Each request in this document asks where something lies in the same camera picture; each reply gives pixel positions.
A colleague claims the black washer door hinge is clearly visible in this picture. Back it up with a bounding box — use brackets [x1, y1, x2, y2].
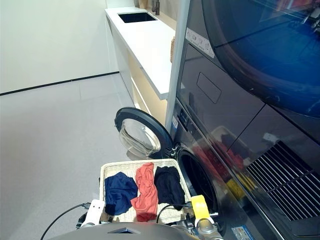
[164, 142, 182, 157]

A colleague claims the grey washing machine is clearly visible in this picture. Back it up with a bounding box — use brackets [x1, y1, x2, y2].
[172, 97, 301, 240]

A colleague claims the brown woven object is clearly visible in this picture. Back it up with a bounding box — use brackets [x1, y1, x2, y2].
[170, 36, 176, 63]

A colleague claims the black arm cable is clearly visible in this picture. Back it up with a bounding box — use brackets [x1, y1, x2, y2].
[39, 201, 92, 240]
[156, 203, 176, 223]

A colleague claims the round dark dryer door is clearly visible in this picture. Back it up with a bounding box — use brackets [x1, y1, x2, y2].
[202, 0, 320, 118]

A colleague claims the white counter cabinet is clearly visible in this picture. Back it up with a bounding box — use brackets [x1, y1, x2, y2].
[104, 6, 177, 126]

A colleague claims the grey robot torso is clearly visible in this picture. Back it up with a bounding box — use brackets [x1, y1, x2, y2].
[47, 222, 196, 240]

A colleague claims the black cloth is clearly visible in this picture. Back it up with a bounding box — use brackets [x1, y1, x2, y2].
[153, 165, 186, 211]

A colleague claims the pale woven laundry basket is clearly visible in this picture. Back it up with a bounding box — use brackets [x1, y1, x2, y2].
[99, 158, 198, 225]

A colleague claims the dark stacked dryer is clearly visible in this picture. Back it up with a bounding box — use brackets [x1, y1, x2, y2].
[174, 0, 320, 240]

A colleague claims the dark faucet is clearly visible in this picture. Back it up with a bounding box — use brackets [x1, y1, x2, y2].
[151, 0, 161, 16]

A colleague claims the blue white washer label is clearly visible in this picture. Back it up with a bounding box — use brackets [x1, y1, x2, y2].
[231, 226, 251, 240]

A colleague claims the navy blue cloth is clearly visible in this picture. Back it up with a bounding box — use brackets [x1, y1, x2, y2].
[104, 171, 139, 216]

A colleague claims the white dryer instruction sticker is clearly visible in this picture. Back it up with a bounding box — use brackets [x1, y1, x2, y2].
[185, 27, 216, 59]

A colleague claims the round glass washer door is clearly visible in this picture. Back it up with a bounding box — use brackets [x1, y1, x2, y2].
[114, 106, 176, 160]

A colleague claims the orange cloth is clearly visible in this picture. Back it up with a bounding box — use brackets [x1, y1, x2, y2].
[130, 162, 159, 223]

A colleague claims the black sink basin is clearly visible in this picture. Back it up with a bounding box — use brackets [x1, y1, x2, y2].
[117, 11, 158, 24]

